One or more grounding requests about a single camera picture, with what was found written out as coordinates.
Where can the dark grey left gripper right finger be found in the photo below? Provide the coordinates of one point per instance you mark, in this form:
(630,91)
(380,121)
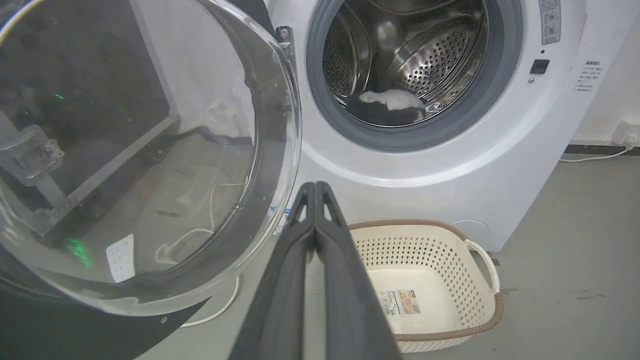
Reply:
(350,300)

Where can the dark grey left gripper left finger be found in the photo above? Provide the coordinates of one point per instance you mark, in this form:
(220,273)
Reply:
(280,300)

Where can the round glass washing machine door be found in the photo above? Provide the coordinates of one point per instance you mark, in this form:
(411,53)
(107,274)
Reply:
(150,165)

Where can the white front-load washing machine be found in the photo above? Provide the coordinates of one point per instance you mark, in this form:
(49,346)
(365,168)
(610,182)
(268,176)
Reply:
(465,150)

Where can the cream perforated laundry basket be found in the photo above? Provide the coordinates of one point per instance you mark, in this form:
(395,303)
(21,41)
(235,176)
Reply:
(440,280)

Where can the black and white garment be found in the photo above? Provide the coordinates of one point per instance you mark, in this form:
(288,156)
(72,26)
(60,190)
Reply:
(390,106)

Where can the white wall plug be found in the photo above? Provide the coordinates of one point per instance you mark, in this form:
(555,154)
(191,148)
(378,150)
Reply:
(628,133)

